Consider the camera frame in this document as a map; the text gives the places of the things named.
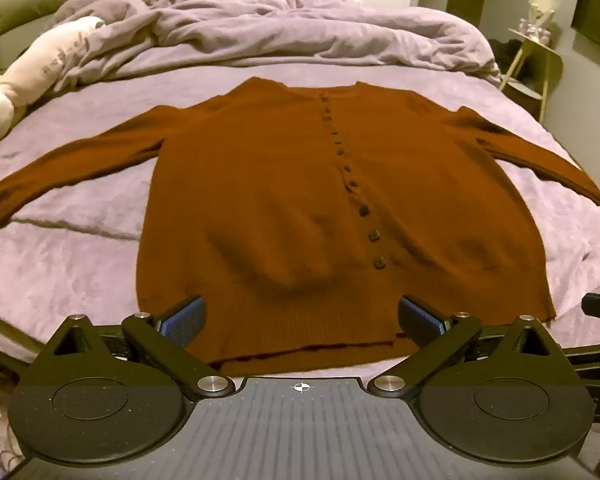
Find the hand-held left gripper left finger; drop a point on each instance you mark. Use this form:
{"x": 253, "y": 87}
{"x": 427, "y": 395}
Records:
{"x": 184, "y": 321}

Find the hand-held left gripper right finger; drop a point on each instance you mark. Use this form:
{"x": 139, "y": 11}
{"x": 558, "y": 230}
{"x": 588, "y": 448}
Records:
{"x": 421, "y": 319}

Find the brown button cardigan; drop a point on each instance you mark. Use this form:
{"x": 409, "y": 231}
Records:
{"x": 280, "y": 210}

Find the dark bag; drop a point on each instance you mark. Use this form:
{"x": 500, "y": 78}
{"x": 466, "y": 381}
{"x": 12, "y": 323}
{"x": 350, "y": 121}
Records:
{"x": 505, "y": 57}

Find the yellow side table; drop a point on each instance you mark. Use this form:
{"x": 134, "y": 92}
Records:
{"x": 536, "y": 44}

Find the white plush toy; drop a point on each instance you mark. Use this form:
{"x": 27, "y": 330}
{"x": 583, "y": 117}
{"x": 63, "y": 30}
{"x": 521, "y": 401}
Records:
{"x": 29, "y": 70}

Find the white wrapped bouquet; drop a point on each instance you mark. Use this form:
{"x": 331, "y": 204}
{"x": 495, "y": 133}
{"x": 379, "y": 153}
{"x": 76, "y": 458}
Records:
{"x": 542, "y": 7}

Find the purple duvet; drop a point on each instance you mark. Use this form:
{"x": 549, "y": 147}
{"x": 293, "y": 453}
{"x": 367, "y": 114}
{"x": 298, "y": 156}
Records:
{"x": 280, "y": 25}

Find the green pillow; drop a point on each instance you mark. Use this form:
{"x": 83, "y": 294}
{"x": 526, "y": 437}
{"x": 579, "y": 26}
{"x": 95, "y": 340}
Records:
{"x": 19, "y": 10}

